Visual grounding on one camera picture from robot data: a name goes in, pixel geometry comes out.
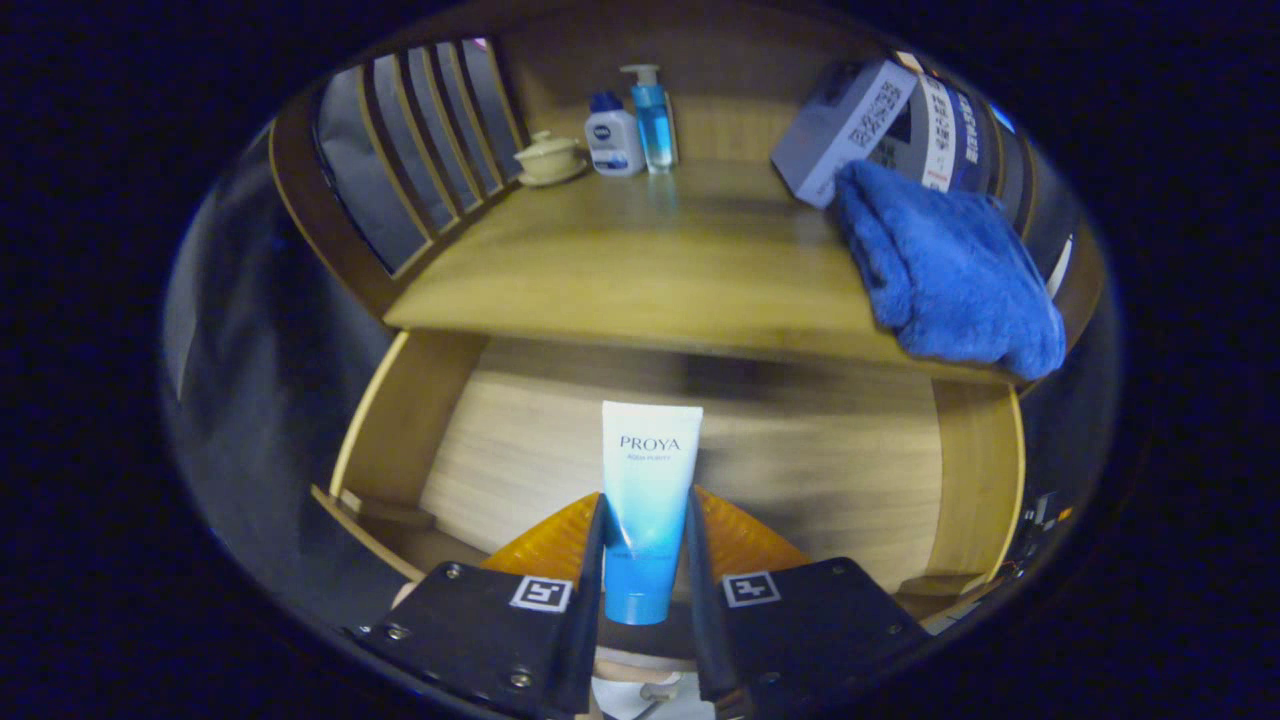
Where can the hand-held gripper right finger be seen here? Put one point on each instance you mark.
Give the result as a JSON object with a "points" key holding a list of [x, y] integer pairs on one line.
{"points": [[800, 625]]}

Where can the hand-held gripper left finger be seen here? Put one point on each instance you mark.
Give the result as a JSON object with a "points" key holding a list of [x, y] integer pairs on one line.
{"points": [[500, 630]]}

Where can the wooden drawer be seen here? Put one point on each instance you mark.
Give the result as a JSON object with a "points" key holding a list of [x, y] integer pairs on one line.
{"points": [[820, 470]]}

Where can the white blue cosmetic tube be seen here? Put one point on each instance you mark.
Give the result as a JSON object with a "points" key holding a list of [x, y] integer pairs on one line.
{"points": [[650, 470]]}

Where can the wooden countertop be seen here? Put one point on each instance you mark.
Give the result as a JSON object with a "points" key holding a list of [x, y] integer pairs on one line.
{"points": [[650, 270]]}

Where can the person's leg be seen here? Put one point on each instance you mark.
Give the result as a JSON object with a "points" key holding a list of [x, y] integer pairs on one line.
{"points": [[640, 667]]}

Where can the black orange clamp tool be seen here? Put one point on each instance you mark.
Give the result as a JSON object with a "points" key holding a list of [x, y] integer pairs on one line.
{"points": [[1045, 515]]}

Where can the black backdrop cloth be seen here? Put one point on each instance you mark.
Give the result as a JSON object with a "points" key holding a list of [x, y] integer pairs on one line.
{"points": [[230, 400]]}

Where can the blue folded towel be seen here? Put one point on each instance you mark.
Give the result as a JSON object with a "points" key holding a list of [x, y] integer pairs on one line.
{"points": [[950, 270]]}

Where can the beige lidded teacup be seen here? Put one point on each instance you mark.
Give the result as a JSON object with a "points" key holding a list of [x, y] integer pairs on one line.
{"points": [[550, 158]]}

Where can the grey leaning book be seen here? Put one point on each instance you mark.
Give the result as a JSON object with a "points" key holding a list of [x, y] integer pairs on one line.
{"points": [[840, 125]]}

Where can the white lotion bottle blue cap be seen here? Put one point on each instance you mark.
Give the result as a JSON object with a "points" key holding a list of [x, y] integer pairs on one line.
{"points": [[613, 140]]}

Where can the blue pump bottle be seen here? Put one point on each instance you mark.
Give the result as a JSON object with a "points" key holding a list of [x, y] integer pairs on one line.
{"points": [[652, 125]]}

